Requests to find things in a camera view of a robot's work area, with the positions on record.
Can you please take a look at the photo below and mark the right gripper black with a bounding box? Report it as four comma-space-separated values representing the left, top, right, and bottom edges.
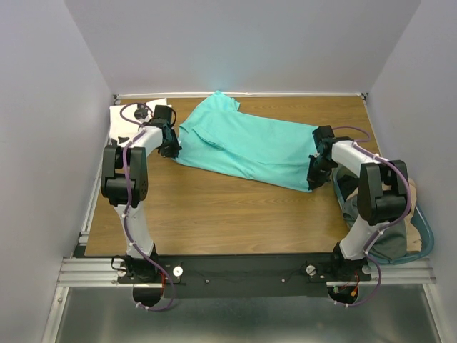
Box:
306, 154, 336, 191

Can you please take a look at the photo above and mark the teal t shirt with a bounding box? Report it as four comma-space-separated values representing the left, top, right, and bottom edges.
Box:
175, 91, 316, 192

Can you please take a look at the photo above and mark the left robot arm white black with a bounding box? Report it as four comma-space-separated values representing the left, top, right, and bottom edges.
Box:
101, 102, 181, 283

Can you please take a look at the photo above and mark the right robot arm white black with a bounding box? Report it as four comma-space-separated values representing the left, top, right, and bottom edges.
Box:
307, 126, 411, 280

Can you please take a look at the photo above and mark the teal plastic laundry basket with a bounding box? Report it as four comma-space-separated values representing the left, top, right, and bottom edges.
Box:
332, 166, 434, 264

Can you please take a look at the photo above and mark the folded white printed t shirt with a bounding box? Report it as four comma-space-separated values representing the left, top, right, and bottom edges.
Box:
109, 98, 176, 146

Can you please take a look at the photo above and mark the grey t shirt in basket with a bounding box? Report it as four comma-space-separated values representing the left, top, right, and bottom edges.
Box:
342, 196, 407, 260

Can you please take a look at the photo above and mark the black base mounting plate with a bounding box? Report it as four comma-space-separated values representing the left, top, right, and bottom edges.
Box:
111, 253, 371, 299

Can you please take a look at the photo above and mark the beige t shirt in basket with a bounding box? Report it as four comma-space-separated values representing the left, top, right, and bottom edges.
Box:
348, 178, 424, 253

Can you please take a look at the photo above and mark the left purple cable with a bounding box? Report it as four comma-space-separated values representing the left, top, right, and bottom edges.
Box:
119, 102, 178, 312

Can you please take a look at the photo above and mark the aluminium back rail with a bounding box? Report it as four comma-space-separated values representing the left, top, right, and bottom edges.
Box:
114, 91, 368, 100

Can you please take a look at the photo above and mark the aluminium rail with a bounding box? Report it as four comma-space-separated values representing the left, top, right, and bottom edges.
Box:
114, 91, 368, 100
57, 258, 436, 287
77, 155, 103, 246

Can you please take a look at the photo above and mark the aluminium left side rail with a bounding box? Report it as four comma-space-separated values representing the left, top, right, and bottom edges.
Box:
77, 155, 103, 246

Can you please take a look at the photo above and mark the aluminium front rail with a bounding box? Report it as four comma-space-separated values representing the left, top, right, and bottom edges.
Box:
57, 258, 436, 287

